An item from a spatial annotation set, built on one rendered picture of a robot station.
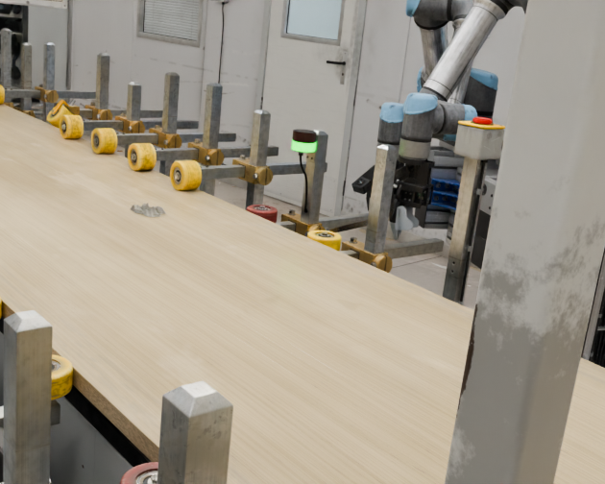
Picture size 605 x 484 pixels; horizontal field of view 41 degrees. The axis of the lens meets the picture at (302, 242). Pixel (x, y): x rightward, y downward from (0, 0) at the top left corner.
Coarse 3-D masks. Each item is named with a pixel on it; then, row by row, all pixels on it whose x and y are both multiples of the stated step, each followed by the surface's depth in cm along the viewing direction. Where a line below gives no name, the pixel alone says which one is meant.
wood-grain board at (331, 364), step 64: (0, 128) 283; (0, 192) 200; (64, 192) 207; (128, 192) 214; (192, 192) 221; (0, 256) 155; (64, 256) 159; (128, 256) 163; (192, 256) 167; (256, 256) 172; (320, 256) 176; (64, 320) 129; (128, 320) 132; (192, 320) 135; (256, 320) 138; (320, 320) 141; (384, 320) 144; (448, 320) 147; (128, 384) 111; (256, 384) 115; (320, 384) 117; (384, 384) 119; (448, 384) 121; (576, 384) 126; (256, 448) 98; (320, 448) 100; (384, 448) 101; (448, 448) 103; (576, 448) 106
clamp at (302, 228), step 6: (282, 216) 221; (288, 216) 219; (294, 216) 220; (300, 216) 220; (294, 222) 217; (300, 222) 215; (300, 228) 215; (306, 228) 213; (312, 228) 213; (318, 228) 212; (324, 228) 214; (306, 234) 212
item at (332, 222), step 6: (336, 216) 229; (342, 216) 229; (348, 216) 230; (354, 216) 231; (360, 216) 232; (366, 216) 233; (282, 222) 217; (288, 222) 217; (324, 222) 223; (330, 222) 224; (336, 222) 226; (342, 222) 227; (348, 222) 229; (354, 222) 230; (288, 228) 215; (294, 228) 217; (330, 228) 225
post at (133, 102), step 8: (128, 88) 283; (136, 88) 282; (128, 96) 284; (136, 96) 283; (128, 104) 284; (136, 104) 284; (128, 112) 285; (136, 112) 284; (136, 120) 285; (128, 144) 287
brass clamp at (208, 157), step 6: (192, 144) 253; (198, 144) 253; (204, 150) 248; (210, 150) 247; (216, 150) 247; (198, 156) 251; (204, 156) 248; (210, 156) 246; (216, 156) 247; (222, 156) 248; (204, 162) 249; (210, 162) 246; (216, 162) 247; (222, 162) 249
